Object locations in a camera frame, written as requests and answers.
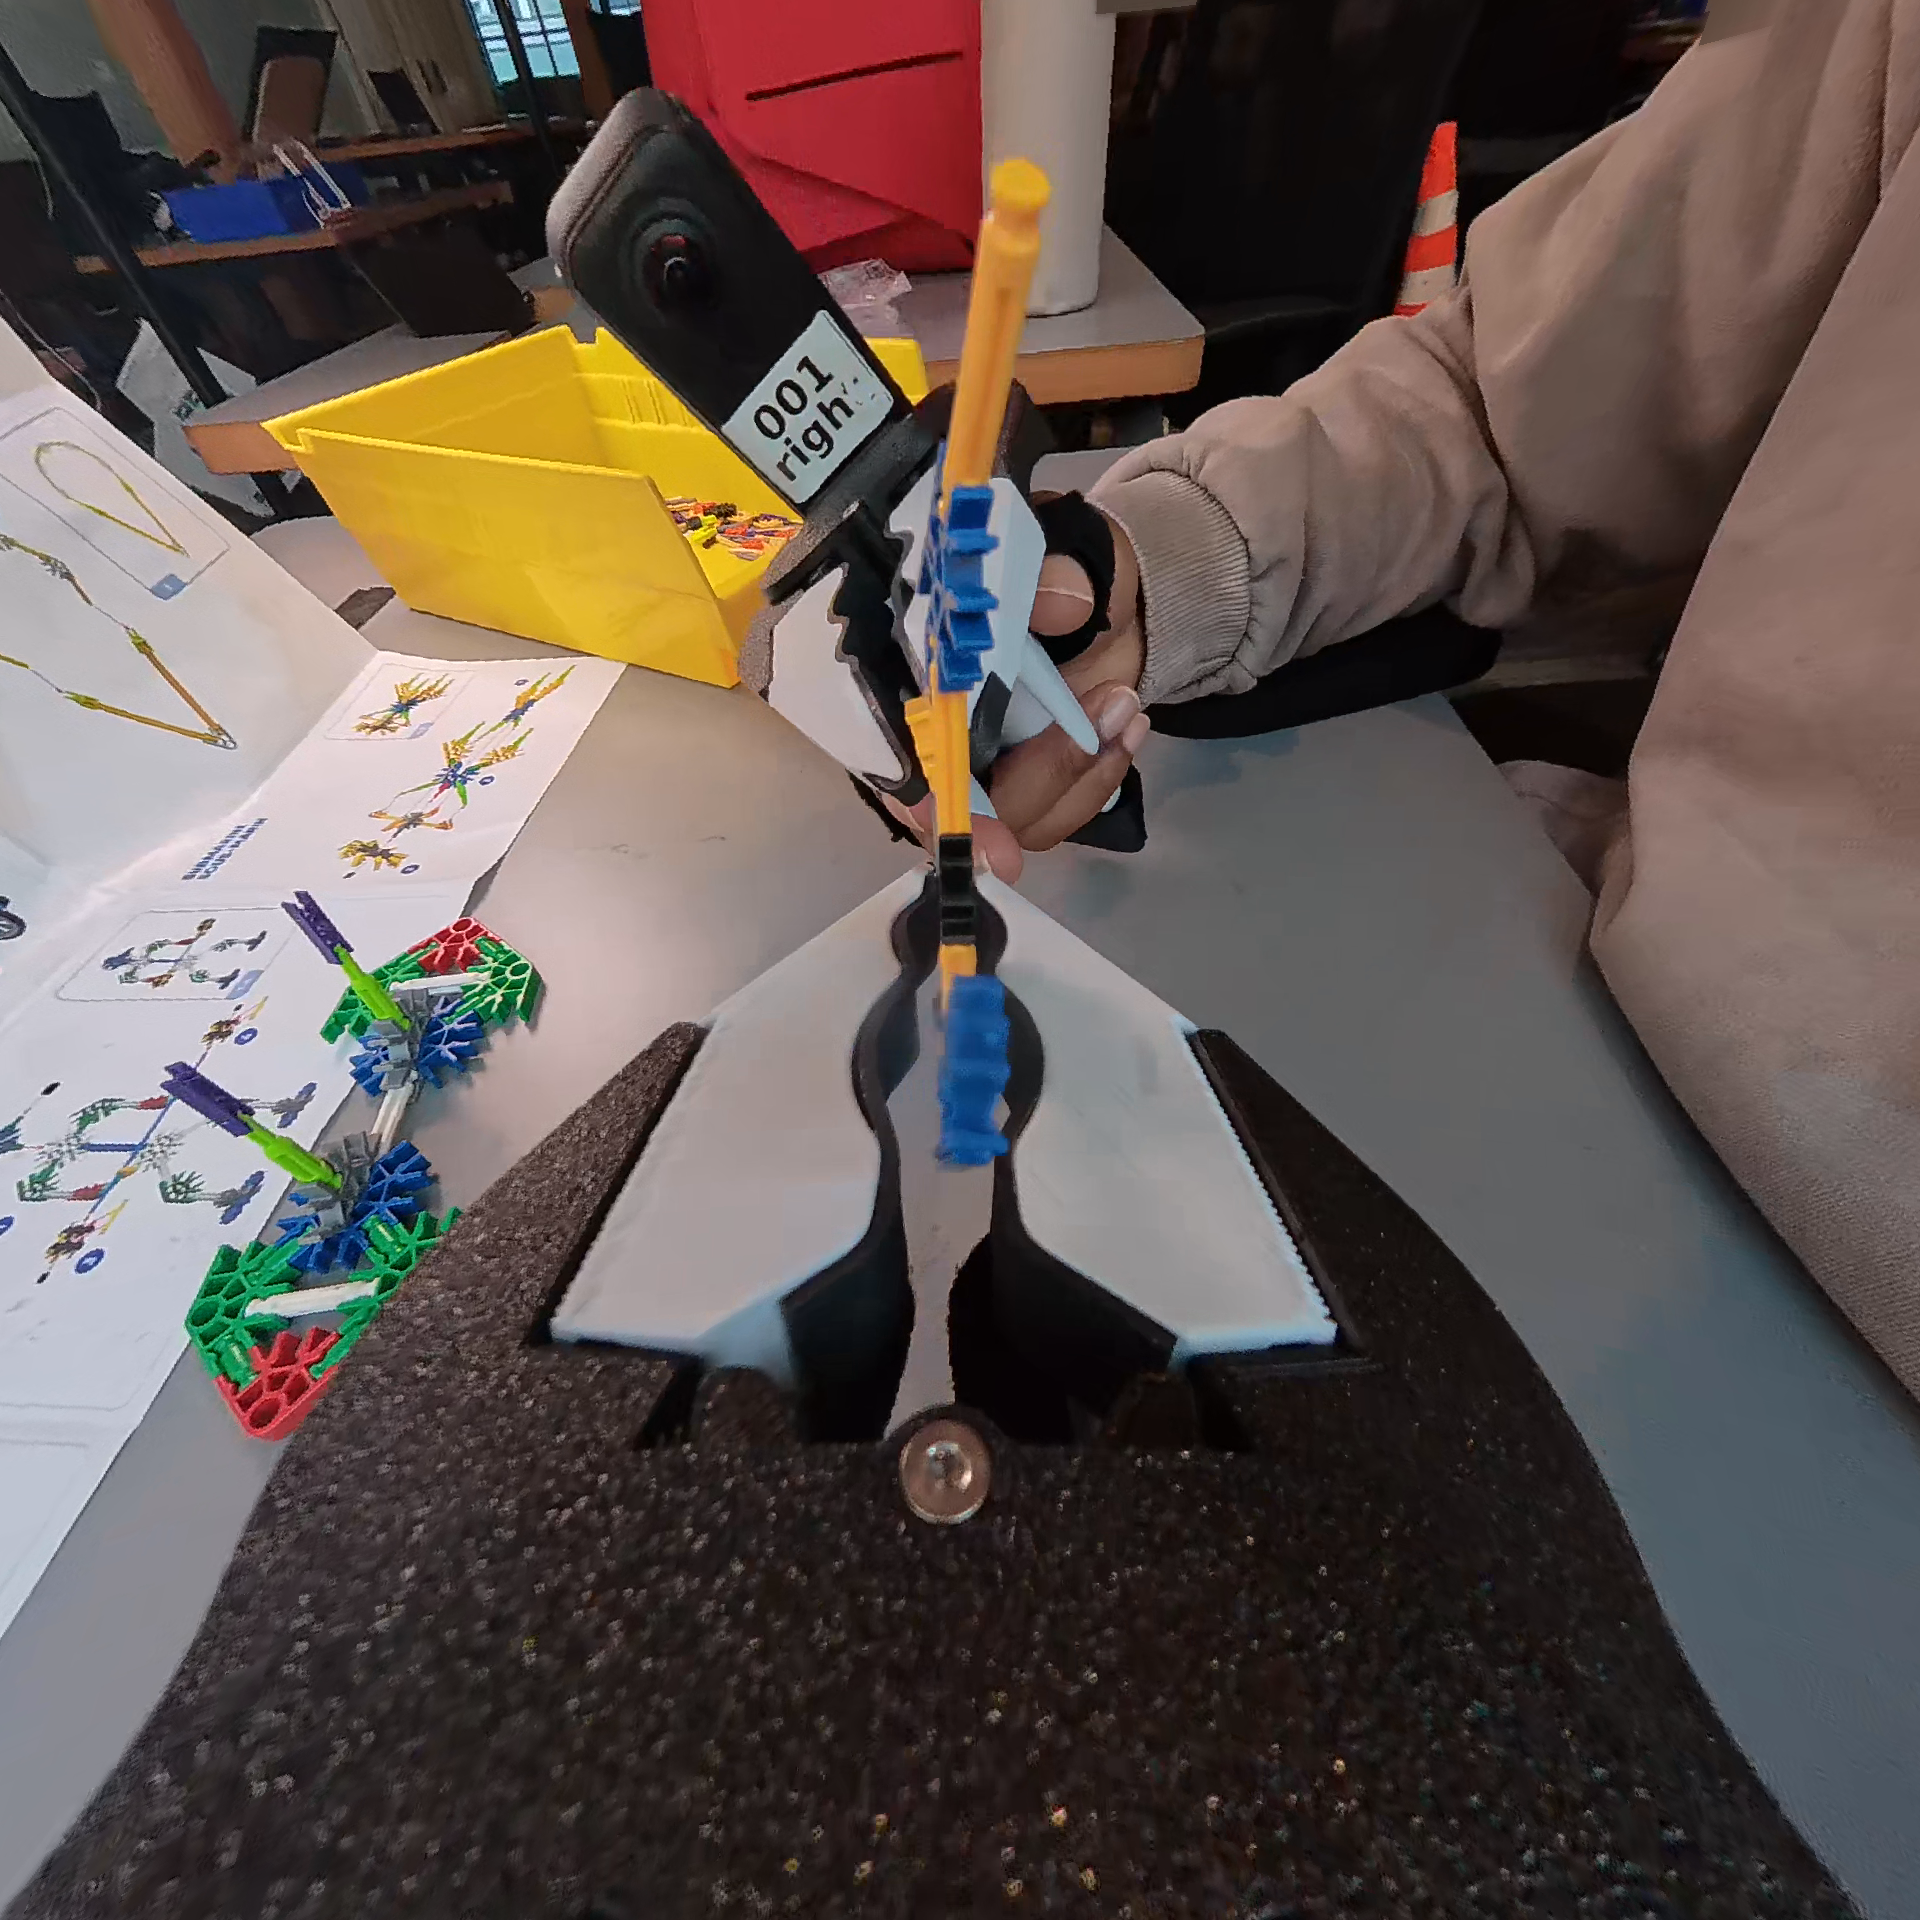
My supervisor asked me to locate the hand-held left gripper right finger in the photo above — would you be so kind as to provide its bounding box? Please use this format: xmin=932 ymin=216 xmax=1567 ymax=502
xmin=968 ymin=879 xmax=1347 ymax=1411

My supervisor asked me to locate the person's right hand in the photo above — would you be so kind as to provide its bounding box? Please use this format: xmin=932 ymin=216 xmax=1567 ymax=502
xmin=974 ymin=586 xmax=1161 ymax=890

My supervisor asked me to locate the white folded instruction booklet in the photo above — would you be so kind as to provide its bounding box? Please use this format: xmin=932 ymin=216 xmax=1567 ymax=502
xmin=3 ymin=315 xmax=629 ymax=1639

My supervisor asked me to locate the red tote bag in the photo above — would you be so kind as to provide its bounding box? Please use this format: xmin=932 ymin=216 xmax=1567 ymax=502
xmin=644 ymin=1 xmax=995 ymax=275

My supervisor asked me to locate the colourful toy rod model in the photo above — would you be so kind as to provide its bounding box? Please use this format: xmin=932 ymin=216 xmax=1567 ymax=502
xmin=163 ymin=889 xmax=551 ymax=1444

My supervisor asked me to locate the orange traffic cone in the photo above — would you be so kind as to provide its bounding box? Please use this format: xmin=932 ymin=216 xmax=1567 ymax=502
xmin=1404 ymin=120 xmax=1467 ymax=320

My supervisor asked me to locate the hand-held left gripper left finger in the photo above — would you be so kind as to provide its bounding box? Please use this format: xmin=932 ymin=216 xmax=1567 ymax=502
xmin=546 ymin=870 xmax=926 ymax=1417

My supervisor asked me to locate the pile of toy building pieces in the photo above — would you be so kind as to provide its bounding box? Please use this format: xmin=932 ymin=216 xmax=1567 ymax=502
xmin=666 ymin=493 xmax=810 ymax=566

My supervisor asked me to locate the person's beige clothing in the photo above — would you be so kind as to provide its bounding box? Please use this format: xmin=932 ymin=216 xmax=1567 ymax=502
xmin=1502 ymin=300 xmax=1920 ymax=1397

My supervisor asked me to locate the person's right forearm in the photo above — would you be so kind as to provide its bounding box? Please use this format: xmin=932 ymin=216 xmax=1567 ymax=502
xmin=1088 ymin=1 xmax=1920 ymax=710

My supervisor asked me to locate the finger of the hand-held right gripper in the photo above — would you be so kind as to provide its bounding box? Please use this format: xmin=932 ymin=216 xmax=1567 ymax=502
xmin=965 ymin=471 xmax=1110 ymax=761
xmin=764 ymin=495 xmax=926 ymax=812

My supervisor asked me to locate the yellow plastic bin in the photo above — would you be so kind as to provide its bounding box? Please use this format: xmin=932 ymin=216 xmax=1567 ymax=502
xmin=263 ymin=322 xmax=935 ymax=696

